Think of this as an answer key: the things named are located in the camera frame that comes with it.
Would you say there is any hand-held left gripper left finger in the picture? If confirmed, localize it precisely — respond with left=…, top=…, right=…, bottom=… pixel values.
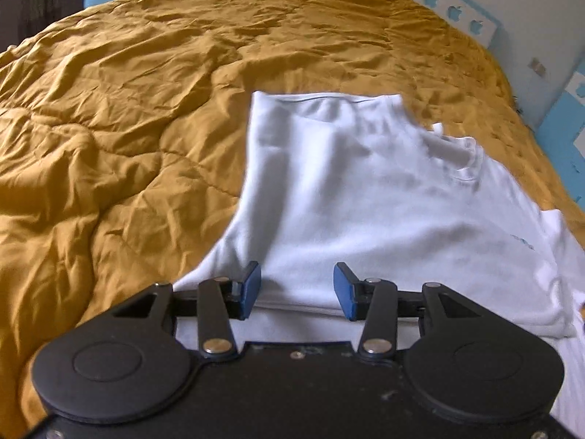
left=112, top=262, right=263, bottom=358

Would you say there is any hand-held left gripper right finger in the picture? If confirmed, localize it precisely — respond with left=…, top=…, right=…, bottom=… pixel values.
left=333, top=262, right=482, bottom=360

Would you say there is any white printed t-shirt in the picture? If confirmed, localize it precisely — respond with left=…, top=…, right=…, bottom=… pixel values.
left=174, top=90, right=579, bottom=341

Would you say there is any mustard yellow quilted blanket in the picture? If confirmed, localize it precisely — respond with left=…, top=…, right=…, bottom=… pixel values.
left=0, top=0, right=585, bottom=431

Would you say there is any white striped bed sheet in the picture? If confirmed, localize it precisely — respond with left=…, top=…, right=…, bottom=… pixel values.
left=546, top=329, right=585, bottom=439

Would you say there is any blue and white wardrobe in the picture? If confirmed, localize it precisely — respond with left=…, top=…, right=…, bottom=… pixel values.
left=535, top=90, right=585, bottom=204

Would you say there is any white headboard with apple cutouts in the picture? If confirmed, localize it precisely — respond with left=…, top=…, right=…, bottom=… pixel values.
left=340, top=0, right=502, bottom=47

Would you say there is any dark wooden cabinet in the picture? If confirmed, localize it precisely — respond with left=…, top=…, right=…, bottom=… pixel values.
left=0, top=0, right=86, bottom=52

